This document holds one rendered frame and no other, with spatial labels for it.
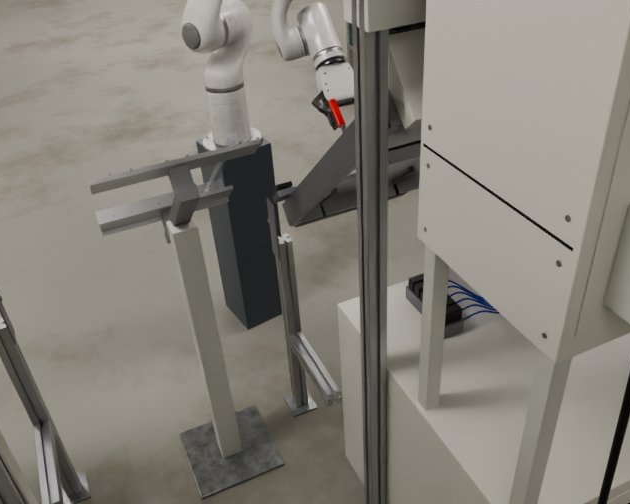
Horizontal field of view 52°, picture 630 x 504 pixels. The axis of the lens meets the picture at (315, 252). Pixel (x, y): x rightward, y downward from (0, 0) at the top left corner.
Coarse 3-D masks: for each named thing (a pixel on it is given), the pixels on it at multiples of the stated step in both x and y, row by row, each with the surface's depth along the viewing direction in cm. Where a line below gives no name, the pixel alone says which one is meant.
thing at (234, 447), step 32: (192, 224) 145; (192, 256) 148; (192, 288) 153; (192, 320) 158; (224, 384) 173; (224, 416) 180; (256, 416) 201; (192, 448) 193; (224, 448) 187; (256, 448) 191; (224, 480) 183
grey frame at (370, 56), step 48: (384, 0) 88; (384, 48) 93; (384, 96) 97; (384, 144) 102; (384, 192) 107; (288, 240) 168; (384, 240) 112; (288, 288) 176; (384, 288) 119; (288, 336) 186; (384, 336) 126; (384, 384) 134; (384, 432) 143; (384, 480) 153
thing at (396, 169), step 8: (408, 160) 157; (416, 160) 158; (392, 168) 158; (400, 168) 162; (408, 168) 165; (416, 168) 170; (352, 176) 152; (392, 176) 170; (400, 176) 174; (344, 184) 157; (352, 184) 161; (336, 192) 158; (344, 192) 169
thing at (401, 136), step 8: (392, 96) 101; (400, 128) 120; (416, 128) 124; (392, 136) 124; (400, 136) 127; (408, 136) 129; (416, 136) 132; (392, 144) 131; (400, 144) 134; (408, 144) 119; (416, 144) 120; (392, 152) 120; (400, 152) 122; (408, 152) 125; (416, 152) 128; (392, 160) 127; (400, 160) 130
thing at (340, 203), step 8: (408, 176) 178; (416, 176) 178; (392, 184) 176; (400, 184) 176; (408, 184) 177; (416, 184) 178; (352, 192) 172; (392, 192) 175; (400, 192) 176; (328, 200) 170; (336, 200) 171; (344, 200) 171; (352, 200) 172; (320, 208) 169; (328, 208) 170; (336, 208) 170; (344, 208) 171; (312, 216) 168; (320, 216) 169
